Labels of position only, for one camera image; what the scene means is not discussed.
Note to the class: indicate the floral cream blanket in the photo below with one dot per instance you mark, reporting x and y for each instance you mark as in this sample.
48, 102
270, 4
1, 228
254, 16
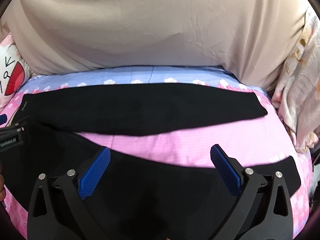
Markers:
296, 96

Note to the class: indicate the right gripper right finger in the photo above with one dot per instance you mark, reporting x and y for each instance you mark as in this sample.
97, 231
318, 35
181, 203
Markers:
262, 209

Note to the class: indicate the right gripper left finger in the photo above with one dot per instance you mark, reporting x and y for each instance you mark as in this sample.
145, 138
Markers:
57, 209

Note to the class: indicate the white cat face pillow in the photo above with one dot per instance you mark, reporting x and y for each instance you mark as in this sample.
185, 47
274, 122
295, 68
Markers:
14, 71

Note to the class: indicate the black pants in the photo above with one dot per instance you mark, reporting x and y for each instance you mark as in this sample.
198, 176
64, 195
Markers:
136, 198

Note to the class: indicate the pink rose bed sheet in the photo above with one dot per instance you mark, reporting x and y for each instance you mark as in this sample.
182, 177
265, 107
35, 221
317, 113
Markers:
253, 142

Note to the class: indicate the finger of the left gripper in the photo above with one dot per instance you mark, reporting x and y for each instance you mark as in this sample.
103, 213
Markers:
3, 119

